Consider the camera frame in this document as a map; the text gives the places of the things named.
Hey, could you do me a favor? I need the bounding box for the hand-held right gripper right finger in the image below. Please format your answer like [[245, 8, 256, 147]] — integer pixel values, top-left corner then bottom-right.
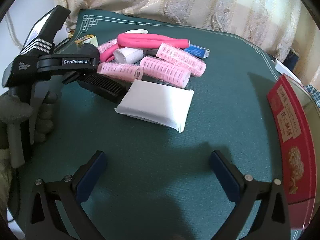
[[209, 150, 292, 240]]

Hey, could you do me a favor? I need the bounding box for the dark blue object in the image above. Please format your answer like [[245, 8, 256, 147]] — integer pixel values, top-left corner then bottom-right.
[[281, 50, 302, 77]]

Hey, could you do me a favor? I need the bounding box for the white paper roll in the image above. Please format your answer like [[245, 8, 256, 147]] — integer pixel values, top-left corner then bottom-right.
[[114, 47, 145, 64]]

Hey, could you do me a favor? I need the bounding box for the green table mat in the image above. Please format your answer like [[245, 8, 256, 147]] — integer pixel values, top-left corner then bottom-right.
[[7, 9, 310, 240]]

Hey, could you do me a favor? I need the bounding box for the pink foam curler rod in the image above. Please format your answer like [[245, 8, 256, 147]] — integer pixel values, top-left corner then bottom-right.
[[99, 33, 190, 63]]

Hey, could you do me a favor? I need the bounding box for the white tissue packet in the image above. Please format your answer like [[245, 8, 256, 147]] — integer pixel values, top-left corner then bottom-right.
[[114, 79, 195, 133]]

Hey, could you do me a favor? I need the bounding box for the white round disc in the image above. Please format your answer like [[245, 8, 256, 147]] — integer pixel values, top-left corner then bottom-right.
[[124, 28, 148, 35]]

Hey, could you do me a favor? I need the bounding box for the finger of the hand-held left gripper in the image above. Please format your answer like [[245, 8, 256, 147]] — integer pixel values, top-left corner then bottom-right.
[[79, 43, 100, 58], [62, 70, 84, 83]]

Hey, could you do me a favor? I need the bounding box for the black comb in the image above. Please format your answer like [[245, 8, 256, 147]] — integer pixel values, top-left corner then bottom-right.
[[77, 74, 130, 103]]

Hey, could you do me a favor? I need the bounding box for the person's left hand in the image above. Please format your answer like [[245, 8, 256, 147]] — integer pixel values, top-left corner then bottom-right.
[[0, 91, 60, 144]]

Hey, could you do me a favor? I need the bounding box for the cream patterned curtain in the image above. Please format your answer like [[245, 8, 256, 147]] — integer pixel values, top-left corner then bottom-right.
[[47, 0, 304, 63]]

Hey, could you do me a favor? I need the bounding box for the small gold box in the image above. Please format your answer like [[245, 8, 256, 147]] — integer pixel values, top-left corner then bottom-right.
[[75, 35, 98, 48]]

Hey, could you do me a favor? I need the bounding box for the blue plaid cloth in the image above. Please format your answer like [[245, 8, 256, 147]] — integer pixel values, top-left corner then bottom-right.
[[304, 84, 320, 110]]

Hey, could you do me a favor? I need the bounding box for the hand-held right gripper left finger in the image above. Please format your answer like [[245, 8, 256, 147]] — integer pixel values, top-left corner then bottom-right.
[[25, 150, 108, 240]]

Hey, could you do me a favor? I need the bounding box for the red tin container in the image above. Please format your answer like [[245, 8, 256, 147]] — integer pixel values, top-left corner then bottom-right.
[[266, 74, 317, 230]]

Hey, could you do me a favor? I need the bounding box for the pink plastic hair roller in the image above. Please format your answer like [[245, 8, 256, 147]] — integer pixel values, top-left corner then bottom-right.
[[97, 62, 144, 82], [98, 39, 118, 54], [156, 42, 207, 77], [139, 56, 192, 88]]

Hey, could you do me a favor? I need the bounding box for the blue and white box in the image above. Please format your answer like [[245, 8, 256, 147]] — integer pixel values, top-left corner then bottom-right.
[[185, 44, 210, 60]]

